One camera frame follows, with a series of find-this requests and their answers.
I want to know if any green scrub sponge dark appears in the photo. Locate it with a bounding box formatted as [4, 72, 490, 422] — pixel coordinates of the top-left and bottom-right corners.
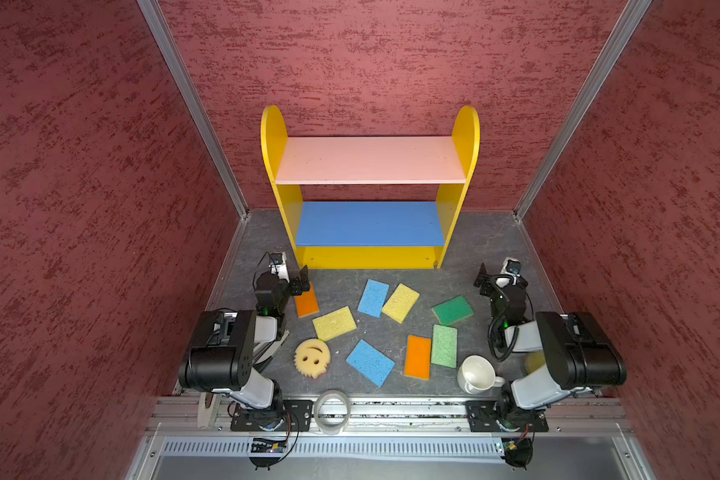
[432, 296, 474, 326]

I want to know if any light green sponge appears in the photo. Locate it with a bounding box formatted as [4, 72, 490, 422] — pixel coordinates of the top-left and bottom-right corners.
[431, 325, 458, 368]

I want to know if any orange sponge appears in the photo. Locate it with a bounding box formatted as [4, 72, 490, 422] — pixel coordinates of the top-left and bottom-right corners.
[404, 335, 432, 380]
[293, 284, 319, 318]

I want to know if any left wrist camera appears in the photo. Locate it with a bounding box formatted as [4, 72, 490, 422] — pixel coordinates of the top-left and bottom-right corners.
[268, 252, 290, 281]

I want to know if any clear tape roll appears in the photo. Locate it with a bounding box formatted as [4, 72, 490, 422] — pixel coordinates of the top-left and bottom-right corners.
[314, 390, 352, 436]

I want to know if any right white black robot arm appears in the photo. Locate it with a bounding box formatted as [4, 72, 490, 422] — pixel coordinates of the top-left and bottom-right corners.
[474, 257, 627, 423]

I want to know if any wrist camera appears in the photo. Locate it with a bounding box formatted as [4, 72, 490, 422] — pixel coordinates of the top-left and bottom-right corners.
[268, 252, 290, 281]
[496, 257, 522, 287]

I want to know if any pink upper shelf board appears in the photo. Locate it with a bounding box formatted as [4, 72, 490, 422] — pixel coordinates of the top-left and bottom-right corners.
[275, 136, 476, 185]

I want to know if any yellow shelf unit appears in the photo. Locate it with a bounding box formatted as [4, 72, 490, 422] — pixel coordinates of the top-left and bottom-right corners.
[260, 105, 480, 269]

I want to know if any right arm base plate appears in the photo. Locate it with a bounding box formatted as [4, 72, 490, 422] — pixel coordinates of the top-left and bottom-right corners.
[465, 400, 549, 435]

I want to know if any beige stapler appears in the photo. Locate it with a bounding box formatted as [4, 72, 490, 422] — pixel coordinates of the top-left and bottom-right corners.
[197, 392, 221, 429]

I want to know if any orange sponge near left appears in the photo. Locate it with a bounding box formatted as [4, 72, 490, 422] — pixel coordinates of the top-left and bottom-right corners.
[293, 284, 319, 318]

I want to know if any white ceramic mug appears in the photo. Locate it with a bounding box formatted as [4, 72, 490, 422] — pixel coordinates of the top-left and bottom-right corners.
[457, 355, 506, 395]

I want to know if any yellow cup with pens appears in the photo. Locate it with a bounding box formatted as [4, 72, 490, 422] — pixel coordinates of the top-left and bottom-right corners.
[524, 351, 546, 375]

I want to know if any orange sponge centre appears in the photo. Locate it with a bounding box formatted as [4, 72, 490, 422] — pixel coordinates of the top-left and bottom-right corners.
[404, 335, 432, 380]

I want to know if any yellow smiley face sponge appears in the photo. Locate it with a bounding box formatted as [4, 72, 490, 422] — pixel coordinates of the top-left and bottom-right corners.
[294, 339, 331, 379]

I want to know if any blue lower shelf board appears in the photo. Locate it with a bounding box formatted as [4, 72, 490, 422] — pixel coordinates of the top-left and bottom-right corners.
[296, 201, 445, 247]

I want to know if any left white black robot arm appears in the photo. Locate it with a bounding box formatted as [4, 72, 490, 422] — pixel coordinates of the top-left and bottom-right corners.
[178, 267, 311, 418]

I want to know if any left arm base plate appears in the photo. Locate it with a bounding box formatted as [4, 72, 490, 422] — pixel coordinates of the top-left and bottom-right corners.
[230, 399, 314, 433]

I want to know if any aluminium rail front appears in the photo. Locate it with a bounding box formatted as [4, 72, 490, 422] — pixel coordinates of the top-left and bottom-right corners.
[146, 394, 635, 438]

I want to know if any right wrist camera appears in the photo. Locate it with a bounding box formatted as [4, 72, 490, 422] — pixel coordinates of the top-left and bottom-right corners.
[496, 257, 522, 287]

